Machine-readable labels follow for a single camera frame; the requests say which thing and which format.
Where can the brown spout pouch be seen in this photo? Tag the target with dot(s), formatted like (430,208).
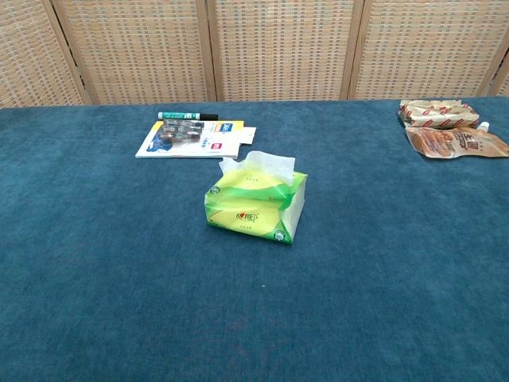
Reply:
(449,143)

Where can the woven wooden screen panel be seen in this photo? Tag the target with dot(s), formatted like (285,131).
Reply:
(32,55)
(282,47)
(429,47)
(135,51)
(503,79)

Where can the green black marker pen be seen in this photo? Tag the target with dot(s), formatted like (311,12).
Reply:
(179,115)

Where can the small white paper card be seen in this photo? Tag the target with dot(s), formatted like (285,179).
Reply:
(247,135)

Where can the white blue blister card pack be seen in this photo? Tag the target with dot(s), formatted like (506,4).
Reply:
(191,144)

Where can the brown red printed wrapped package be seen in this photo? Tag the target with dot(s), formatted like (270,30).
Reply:
(437,113)

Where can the green yellow tissue pack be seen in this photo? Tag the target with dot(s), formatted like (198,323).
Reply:
(242,219)

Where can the blue table cloth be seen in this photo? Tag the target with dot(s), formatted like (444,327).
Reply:
(119,278)

